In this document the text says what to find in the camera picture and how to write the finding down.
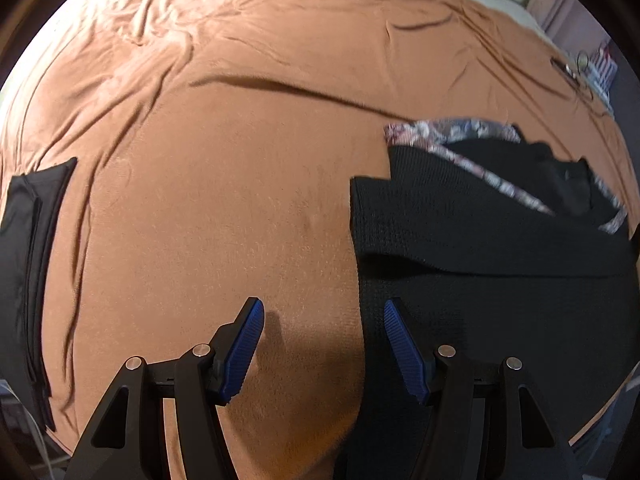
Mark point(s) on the brown fleece blanket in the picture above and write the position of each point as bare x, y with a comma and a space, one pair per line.
215, 142

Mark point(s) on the black device with cable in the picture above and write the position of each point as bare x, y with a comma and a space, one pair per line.
582, 75

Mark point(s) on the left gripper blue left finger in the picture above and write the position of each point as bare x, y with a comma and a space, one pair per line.
234, 345

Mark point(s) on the black t-shirt with patterned trim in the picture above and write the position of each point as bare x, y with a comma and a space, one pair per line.
516, 274

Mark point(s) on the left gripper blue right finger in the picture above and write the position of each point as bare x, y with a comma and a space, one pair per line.
415, 370

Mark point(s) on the black folded garment at left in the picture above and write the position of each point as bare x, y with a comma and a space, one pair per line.
28, 229

